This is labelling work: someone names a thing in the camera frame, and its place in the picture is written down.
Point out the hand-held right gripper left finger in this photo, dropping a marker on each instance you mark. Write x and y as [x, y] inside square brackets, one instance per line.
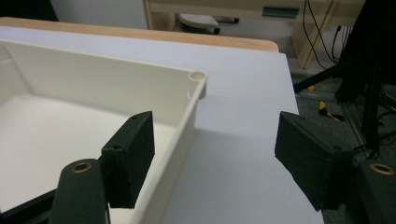
[129, 161]

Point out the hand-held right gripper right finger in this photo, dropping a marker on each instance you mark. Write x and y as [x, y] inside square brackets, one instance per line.
[314, 161]

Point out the white plastic box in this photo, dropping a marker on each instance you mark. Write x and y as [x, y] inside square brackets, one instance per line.
[93, 81]

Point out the black metal stand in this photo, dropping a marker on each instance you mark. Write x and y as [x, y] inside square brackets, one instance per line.
[373, 93]

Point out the wooden table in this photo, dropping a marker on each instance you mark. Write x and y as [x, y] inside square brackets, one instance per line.
[124, 31]

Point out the dark curtain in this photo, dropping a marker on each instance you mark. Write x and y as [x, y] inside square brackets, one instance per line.
[25, 9]
[373, 25]

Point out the white cabinet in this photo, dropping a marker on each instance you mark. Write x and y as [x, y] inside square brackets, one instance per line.
[99, 12]

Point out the metal floor rail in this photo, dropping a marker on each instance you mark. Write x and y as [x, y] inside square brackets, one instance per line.
[351, 121]

